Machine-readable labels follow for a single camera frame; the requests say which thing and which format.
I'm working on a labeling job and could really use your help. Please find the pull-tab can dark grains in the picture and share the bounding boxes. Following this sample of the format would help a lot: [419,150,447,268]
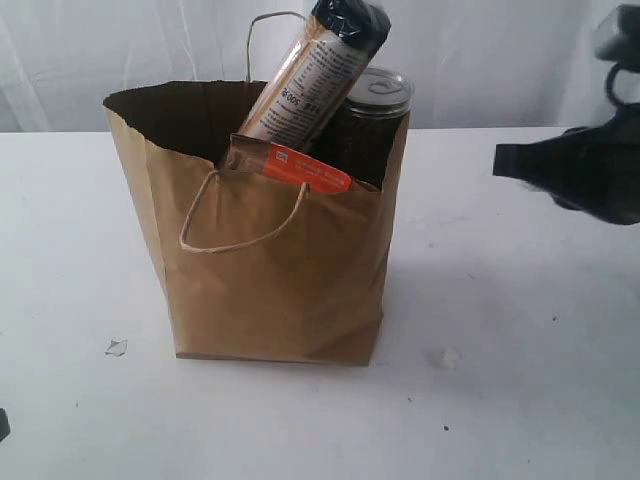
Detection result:
[310,67,413,189]

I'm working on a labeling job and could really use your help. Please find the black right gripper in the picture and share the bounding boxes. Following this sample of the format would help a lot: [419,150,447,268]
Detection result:
[492,103,639,225]

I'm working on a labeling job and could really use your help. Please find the brown pouch with orange band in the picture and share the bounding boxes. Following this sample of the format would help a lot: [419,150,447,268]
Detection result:
[223,134,378,194]

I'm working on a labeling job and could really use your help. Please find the white lump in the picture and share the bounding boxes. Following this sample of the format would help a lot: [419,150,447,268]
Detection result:
[428,348,461,371]

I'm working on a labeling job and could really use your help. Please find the small torn plastic scrap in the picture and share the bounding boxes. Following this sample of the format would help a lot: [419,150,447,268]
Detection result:
[104,339,128,357]

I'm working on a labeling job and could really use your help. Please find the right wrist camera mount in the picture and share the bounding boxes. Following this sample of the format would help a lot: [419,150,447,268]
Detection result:
[592,4,639,113]

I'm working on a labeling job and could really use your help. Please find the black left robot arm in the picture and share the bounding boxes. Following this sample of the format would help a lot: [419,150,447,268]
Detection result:
[0,408,11,441]

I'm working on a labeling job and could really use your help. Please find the brown paper bag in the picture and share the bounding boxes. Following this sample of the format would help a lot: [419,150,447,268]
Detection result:
[103,77,409,365]

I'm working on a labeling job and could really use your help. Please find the long noodle package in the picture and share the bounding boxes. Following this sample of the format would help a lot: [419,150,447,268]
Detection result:
[238,1,391,151]

